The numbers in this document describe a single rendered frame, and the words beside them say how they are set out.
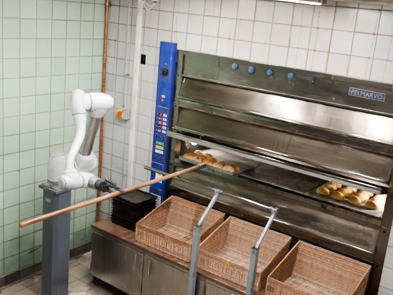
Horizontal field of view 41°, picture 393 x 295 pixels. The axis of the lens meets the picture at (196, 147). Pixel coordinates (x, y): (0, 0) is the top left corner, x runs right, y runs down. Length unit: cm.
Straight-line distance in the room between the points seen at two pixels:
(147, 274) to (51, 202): 95
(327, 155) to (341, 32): 86
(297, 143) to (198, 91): 95
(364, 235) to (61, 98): 271
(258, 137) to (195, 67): 79
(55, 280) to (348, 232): 233
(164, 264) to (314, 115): 161
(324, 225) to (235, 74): 132
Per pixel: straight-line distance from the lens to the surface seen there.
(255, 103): 406
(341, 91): 378
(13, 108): 446
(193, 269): 396
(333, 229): 398
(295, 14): 389
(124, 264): 452
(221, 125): 426
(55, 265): 449
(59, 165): 419
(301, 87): 389
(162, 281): 428
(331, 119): 381
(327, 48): 379
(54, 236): 438
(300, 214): 407
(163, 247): 423
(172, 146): 458
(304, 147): 393
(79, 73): 484
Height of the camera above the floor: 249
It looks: 15 degrees down
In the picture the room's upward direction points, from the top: 5 degrees clockwise
